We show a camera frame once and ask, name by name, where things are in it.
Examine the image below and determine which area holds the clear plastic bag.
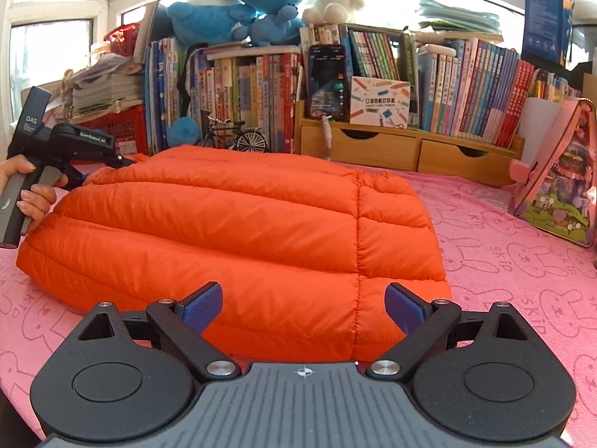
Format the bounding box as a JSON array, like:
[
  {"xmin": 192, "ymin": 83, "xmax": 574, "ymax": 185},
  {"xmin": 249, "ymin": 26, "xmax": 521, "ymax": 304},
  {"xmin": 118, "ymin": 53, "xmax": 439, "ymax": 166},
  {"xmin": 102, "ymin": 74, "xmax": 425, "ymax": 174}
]
[{"xmin": 471, "ymin": 182, "xmax": 509, "ymax": 208}]

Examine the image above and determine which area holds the orange puffer jacket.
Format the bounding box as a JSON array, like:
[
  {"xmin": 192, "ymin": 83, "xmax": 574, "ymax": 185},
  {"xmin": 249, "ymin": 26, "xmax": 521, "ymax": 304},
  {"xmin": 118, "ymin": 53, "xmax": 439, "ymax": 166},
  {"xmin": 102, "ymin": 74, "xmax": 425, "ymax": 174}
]
[{"xmin": 16, "ymin": 144, "xmax": 452, "ymax": 362}]

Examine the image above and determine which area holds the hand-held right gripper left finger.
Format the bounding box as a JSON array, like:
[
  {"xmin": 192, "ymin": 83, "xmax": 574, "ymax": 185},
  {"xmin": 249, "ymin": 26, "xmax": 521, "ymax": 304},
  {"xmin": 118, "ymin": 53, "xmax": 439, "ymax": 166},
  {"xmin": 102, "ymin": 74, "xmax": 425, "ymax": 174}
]
[{"xmin": 77, "ymin": 281, "xmax": 242, "ymax": 380}]

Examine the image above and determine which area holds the miniature bicycle model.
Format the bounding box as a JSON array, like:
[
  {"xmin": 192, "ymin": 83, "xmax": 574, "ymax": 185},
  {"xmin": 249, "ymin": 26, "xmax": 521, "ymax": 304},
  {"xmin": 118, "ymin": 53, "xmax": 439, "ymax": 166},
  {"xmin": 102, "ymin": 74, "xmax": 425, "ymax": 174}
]
[{"xmin": 200, "ymin": 116, "xmax": 271, "ymax": 154}]

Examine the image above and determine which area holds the row of green-spined books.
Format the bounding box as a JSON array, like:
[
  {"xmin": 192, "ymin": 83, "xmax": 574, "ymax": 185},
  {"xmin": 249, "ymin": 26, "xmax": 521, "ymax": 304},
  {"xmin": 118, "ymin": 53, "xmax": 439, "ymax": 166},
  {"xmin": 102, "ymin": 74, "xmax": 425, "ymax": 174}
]
[{"xmin": 301, "ymin": 23, "xmax": 418, "ymax": 85}]

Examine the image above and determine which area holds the blue plush ball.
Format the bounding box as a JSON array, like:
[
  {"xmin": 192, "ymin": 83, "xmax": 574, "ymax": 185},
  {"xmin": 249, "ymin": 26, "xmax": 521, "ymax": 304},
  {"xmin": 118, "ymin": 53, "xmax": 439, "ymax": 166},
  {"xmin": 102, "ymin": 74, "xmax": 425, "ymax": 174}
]
[{"xmin": 168, "ymin": 116, "xmax": 200, "ymax": 147}]

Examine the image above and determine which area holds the blue dolphin plush toy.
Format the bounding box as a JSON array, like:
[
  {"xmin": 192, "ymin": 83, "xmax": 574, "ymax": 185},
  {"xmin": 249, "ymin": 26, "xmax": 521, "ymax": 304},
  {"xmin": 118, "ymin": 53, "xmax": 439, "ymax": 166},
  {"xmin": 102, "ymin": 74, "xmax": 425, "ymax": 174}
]
[{"xmin": 167, "ymin": 0, "xmax": 255, "ymax": 50}]

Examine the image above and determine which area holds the brown cardboard box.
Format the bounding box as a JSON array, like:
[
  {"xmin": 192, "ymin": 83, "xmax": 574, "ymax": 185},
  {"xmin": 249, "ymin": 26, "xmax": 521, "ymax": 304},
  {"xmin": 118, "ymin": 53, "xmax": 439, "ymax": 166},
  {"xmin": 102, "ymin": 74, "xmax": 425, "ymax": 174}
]
[{"xmin": 571, "ymin": 72, "xmax": 597, "ymax": 103}]

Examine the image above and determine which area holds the large red plastic crate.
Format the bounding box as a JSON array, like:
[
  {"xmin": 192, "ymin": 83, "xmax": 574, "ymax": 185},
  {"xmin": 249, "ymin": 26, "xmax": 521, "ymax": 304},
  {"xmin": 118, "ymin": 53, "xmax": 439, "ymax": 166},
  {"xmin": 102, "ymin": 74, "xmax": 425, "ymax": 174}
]
[{"xmin": 70, "ymin": 105, "xmax": 150, "ymax": 156}]

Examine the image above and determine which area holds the stack of teal booklets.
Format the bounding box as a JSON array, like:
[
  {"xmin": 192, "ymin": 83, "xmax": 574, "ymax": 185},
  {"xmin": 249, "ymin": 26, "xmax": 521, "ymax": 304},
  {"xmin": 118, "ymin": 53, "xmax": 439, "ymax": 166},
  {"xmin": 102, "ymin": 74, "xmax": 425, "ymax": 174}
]
[{"xmin": 413, "ymin": 0, "xmax": 504, "ymax": 40}]

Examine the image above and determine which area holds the row of pastel and red books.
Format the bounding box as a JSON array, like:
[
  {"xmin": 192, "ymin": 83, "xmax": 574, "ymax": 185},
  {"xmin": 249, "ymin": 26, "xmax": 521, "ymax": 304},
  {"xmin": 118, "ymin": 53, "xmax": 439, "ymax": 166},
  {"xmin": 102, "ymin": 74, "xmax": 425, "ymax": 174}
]
[{"xmin": 417, "ymin": 37, "xmax": 535, "ymax": 147}]

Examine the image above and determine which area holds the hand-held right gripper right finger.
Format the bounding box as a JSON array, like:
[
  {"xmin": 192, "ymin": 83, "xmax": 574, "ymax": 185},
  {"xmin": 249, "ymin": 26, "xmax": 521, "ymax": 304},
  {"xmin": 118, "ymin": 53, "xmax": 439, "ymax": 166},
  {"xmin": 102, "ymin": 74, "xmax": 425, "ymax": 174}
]
[{"xmin": 366, "ymin": 282, "xmax": 537, "ymax": 380}]

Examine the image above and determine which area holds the row of thick paperback books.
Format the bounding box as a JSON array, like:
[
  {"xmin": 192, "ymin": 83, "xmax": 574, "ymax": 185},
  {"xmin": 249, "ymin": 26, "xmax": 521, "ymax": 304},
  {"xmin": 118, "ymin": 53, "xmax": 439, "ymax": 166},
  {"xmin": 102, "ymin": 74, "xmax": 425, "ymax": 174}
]
[{"xmin": 191, "ymin": 49, "xmax": 301, "ymax": 152}]

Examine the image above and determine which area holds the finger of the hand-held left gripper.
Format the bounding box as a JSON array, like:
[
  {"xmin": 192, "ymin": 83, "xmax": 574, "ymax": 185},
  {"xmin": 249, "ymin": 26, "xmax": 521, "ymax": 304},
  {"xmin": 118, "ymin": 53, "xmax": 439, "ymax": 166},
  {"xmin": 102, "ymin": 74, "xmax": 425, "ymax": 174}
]
[
  {"xmin": 108, "ymin": 149, "xmax": 138, "ymax": 169},
  {"xmin": 58, "ymin": 164, "xmax": 91, "ymax": 192}
]

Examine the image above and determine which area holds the white charging cable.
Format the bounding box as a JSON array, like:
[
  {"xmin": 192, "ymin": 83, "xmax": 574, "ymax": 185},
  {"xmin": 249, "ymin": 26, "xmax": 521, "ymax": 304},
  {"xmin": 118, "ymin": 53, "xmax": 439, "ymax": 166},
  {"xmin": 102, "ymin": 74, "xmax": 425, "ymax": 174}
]
[{"xmin": 321, "ymin": 116, "xmax": 334, "ymax": 162}]

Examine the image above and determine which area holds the row of tall thin books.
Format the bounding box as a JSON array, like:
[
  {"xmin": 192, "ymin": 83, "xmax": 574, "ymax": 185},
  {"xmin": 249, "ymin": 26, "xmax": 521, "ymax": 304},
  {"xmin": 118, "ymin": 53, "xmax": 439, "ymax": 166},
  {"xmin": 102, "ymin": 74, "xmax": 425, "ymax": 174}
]
[{"xmin": 144, "ymin": 37, "xmax": 192, "ymax": 155}]

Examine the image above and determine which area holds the pink house-shaped toy case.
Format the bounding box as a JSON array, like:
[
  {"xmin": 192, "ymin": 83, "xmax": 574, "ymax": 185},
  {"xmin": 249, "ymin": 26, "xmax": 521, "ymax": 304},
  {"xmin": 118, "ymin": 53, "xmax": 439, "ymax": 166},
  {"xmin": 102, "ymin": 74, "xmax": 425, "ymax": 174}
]
[{"xmin": 509, "ymin": 98, "xmax": 597, "ymax": 235}]

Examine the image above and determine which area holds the white foam board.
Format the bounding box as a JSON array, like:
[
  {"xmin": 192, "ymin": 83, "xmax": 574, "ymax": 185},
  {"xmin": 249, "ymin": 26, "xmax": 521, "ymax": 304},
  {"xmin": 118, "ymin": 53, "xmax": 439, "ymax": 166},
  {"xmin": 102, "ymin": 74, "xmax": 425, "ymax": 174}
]
[{"xmin": 521, "ymin": 98, "xmax": 563, "ymax": 164}]

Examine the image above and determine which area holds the small red plastic basket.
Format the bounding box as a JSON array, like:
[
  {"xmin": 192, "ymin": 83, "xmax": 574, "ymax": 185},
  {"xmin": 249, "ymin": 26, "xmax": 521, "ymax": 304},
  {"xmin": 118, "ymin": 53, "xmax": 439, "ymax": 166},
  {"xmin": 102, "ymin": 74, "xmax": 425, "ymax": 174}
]
[{"xmin": 103, "ymin": 23, "xmax": 141, "ymax": 59}]

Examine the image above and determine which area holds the white printed cardboard box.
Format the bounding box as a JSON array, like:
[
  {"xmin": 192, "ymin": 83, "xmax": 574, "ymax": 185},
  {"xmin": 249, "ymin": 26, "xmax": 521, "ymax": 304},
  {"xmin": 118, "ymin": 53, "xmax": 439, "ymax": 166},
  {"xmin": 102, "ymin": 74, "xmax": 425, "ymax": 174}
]
[{"xmin": 350, "ymin": 76, "xmax": 411, "ymax": 127}]

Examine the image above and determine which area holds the white window frame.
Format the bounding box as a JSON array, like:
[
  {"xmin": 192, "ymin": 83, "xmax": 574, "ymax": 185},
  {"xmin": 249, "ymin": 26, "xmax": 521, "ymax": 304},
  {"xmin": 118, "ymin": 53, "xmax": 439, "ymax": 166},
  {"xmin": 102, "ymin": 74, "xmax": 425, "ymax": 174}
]
[{"xmin": 0, "ymin": 0, "xmax": 154, "ymax": 103}]

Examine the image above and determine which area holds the blue carton box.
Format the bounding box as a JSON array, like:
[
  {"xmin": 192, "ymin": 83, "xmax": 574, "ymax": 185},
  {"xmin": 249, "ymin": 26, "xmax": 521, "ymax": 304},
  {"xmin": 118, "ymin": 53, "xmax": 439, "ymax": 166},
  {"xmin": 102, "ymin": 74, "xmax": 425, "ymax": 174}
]
[{"xmin": 521, "ymin": 0, "xmax": 572, "ymax": 66}]

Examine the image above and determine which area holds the stack of paper workbooks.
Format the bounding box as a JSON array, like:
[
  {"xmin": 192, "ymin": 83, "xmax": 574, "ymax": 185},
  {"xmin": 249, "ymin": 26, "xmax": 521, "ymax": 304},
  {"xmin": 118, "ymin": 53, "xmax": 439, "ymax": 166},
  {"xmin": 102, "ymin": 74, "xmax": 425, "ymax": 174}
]
[{"xmin": 60, "ymin": 53, "xmax": 145, "ymax": 117}]

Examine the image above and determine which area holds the row of shiny small books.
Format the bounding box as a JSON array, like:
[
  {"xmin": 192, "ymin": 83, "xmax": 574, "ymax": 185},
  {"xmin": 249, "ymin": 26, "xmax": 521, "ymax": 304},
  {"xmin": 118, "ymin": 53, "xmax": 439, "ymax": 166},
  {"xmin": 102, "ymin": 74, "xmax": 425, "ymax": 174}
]
[{"xmin": 532, "ymin": 68, "xmax": 581, "ymax": 102}]

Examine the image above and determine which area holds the white plastic tool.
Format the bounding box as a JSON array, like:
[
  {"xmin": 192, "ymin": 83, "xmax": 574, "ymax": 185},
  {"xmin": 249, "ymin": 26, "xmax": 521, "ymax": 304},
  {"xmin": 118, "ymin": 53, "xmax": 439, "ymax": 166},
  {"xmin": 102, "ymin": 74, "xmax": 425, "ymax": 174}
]
[{"xmin": 417, "ymin": 28, "xmax": 458, "ymax": 57}]

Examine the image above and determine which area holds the grey flat board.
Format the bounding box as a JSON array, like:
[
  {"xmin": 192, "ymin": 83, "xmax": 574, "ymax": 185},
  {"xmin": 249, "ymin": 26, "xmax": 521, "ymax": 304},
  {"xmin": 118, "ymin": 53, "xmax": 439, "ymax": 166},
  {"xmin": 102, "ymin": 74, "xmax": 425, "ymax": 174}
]
[{"xmin": 135, "ymin": 2, "xmax": 159, "ymax": 63}]

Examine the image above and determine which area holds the black strap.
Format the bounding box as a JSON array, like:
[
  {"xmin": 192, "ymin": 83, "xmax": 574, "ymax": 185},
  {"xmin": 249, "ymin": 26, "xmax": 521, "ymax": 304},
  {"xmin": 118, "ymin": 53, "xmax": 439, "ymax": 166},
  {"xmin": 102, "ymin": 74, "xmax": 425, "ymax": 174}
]
[{"xmin": 177, "ymin": 44, "xmax": 208, "ymax": 117}]

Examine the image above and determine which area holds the small blue plush toy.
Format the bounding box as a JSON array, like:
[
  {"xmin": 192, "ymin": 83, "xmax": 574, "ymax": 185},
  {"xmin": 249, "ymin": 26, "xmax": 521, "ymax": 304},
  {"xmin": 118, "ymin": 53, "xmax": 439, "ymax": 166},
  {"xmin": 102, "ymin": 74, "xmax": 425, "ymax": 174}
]
[{"xmin": 247, "ymin": 4, "xmax": 304, "ymax": 47}]

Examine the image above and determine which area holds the person's left hand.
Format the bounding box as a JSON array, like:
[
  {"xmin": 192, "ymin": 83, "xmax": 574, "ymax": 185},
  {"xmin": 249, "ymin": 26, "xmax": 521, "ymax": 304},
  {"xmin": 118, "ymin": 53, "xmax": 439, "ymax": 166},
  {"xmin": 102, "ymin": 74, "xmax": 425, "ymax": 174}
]
[{"xmin": 0, "ymin": 158, "xmax": 69, "ymax": 233}]

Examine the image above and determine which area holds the wooden drawer organizer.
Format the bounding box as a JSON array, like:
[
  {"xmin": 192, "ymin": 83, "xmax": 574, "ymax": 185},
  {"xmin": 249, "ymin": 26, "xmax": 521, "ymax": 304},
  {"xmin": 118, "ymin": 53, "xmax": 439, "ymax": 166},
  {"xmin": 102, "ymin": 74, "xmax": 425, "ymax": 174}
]
[{"xmin": 298, "ymin": 114, "xmax": 525, "ymax": 187}]

